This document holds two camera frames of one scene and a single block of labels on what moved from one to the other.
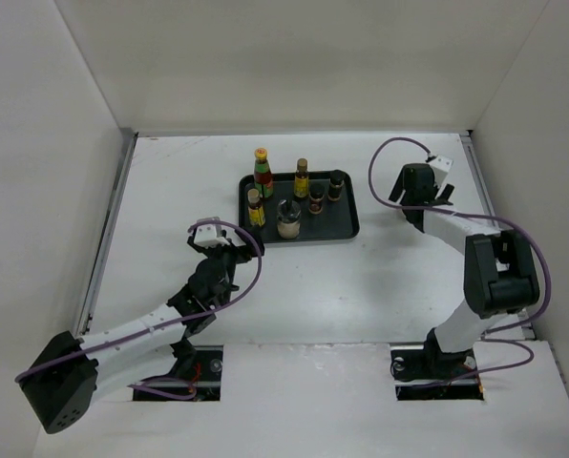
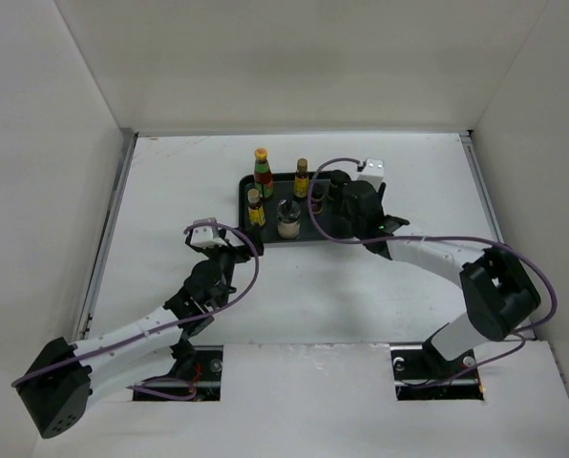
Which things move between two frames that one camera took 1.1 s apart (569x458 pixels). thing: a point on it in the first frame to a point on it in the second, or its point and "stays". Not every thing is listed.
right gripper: (446, 193) to (346, 212)
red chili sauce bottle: (262, 175) stays
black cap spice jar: (337, 179) stays
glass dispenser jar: (288, 218) stays
